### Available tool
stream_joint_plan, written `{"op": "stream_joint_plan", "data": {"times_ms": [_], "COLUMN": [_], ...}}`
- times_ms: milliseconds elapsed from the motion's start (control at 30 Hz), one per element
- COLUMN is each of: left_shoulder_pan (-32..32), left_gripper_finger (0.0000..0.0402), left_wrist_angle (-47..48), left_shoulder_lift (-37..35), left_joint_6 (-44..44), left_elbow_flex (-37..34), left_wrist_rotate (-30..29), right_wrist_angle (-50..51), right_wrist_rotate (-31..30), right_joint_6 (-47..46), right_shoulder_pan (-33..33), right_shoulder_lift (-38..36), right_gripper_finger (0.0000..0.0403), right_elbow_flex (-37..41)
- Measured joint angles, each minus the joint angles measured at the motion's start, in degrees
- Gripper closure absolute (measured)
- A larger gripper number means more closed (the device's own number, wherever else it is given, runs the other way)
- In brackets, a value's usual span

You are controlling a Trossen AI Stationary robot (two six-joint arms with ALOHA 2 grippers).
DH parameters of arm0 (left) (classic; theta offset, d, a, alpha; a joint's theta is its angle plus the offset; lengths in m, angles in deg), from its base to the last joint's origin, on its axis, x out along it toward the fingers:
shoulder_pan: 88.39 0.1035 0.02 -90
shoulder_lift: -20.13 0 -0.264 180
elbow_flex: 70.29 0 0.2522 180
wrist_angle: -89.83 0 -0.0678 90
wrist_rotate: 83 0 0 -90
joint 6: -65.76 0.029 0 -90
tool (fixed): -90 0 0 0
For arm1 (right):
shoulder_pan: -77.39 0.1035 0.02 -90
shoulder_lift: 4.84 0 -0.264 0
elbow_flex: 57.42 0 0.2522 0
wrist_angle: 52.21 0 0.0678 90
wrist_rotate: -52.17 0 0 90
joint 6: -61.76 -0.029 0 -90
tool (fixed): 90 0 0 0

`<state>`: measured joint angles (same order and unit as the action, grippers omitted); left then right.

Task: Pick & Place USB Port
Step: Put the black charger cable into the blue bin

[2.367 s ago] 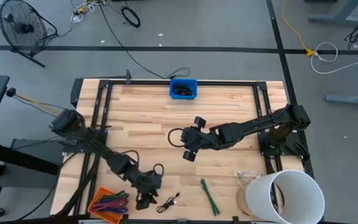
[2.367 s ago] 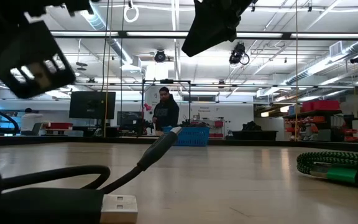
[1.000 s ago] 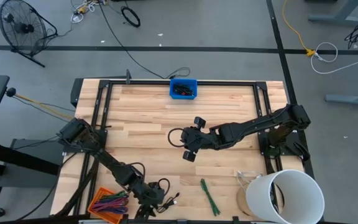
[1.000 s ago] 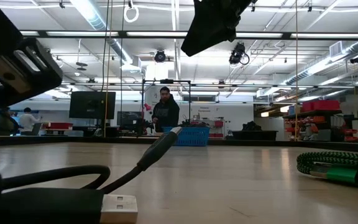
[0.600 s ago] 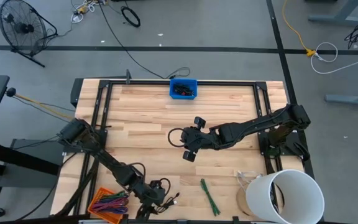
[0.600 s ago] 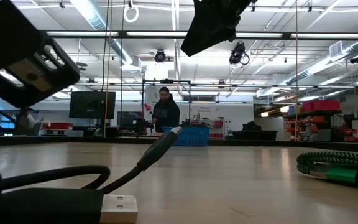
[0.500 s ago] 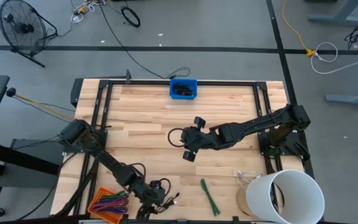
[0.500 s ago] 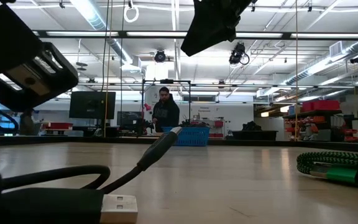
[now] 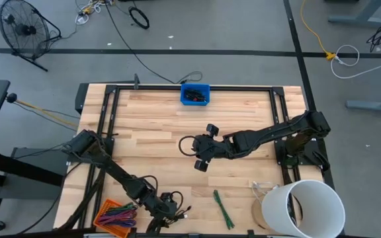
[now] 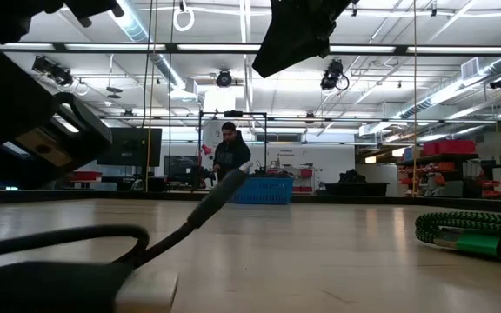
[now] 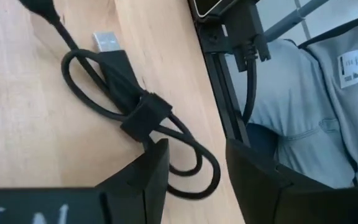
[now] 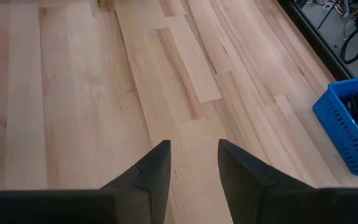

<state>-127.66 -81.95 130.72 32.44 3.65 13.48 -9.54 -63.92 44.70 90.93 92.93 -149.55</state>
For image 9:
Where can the orange plastic basket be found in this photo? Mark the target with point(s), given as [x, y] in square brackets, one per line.
[104, 211]

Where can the gray desk foot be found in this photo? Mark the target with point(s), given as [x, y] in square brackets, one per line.
[374, 105]

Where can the gray desk base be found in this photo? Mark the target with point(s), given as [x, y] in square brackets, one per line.
[35, 190]

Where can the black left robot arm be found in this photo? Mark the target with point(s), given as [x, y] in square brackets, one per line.
[117, 170]

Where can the black floor fan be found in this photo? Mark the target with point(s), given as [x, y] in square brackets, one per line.
[23, 31]

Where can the black knob yellow stick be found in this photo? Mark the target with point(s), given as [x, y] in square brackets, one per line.
[11, 98]

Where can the black table corner bracket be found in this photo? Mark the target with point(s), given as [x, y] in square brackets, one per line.
[81, 97]

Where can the blue plastic basket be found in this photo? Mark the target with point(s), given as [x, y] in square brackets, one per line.
[195, 103]

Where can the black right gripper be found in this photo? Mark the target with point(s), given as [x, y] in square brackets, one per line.
[208, 147]

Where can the gray desk leg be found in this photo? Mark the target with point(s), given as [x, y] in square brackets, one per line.
[359, 16]

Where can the brown tape roll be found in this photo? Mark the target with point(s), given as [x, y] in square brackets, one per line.
[256, 215]

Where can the black aluminium table frame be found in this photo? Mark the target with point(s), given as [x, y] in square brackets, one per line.
[237, 88]

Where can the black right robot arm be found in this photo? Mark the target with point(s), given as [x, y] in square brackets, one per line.
[266, 135]

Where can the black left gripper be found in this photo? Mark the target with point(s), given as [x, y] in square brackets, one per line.
[159, 208]

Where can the white plastic cylinder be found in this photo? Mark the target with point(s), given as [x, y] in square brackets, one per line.
[276, 211]

